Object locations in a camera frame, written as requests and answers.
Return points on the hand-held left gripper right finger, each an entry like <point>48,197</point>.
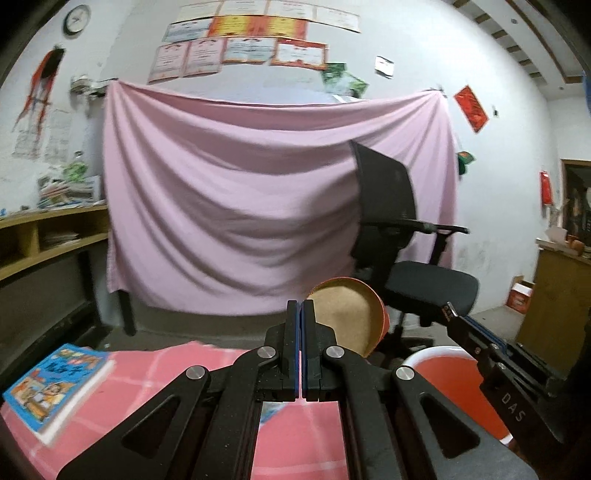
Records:
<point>307,350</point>

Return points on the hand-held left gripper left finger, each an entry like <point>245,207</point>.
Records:
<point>291,350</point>

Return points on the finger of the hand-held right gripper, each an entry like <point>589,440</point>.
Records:
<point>538,362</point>
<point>471,337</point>

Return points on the red paper cup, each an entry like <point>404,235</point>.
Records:
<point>346,318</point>

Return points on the red basin with white rim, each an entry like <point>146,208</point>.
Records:
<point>443,392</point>

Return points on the wooden cabinet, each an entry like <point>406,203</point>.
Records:
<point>554,300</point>

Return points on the cardboard box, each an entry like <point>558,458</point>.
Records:
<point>521,295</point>

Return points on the black office chair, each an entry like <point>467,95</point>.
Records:
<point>429,281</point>

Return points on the pink checkered tablecloth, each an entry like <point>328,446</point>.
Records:
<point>138,374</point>

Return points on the pink curtain cloth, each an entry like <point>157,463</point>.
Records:
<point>231,207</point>

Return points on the red fire extinguisher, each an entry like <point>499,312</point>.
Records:
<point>546,189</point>

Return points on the blue cartoon book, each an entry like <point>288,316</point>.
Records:
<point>51,387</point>

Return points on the stack of white papers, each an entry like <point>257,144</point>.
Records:
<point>62,238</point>

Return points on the stack of colourful books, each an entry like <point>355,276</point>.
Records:
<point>69,194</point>

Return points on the green plastic bag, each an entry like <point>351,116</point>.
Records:
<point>75,171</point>

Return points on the wooden door frame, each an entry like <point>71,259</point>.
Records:
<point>564,194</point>

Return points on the red green wall ornament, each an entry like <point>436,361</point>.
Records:
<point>465,161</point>

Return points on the red diamond wall poster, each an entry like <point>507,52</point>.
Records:
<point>471,108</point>

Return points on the wooden wall shelf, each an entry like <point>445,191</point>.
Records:
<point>69,242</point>

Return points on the green wall cards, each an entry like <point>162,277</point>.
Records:
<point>344,78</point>

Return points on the small white wall paper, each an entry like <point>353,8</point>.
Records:
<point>384,67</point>

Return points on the row of wall certificates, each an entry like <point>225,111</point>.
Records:
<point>203,55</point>

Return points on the paper sheets on wall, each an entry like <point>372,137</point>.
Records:
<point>41,138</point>

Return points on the metal wall bracket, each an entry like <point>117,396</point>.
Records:
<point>90,86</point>

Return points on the red tasselled wall ornament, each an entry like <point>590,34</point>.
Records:
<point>48,64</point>

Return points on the round wall clock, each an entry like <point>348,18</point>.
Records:
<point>76,20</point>

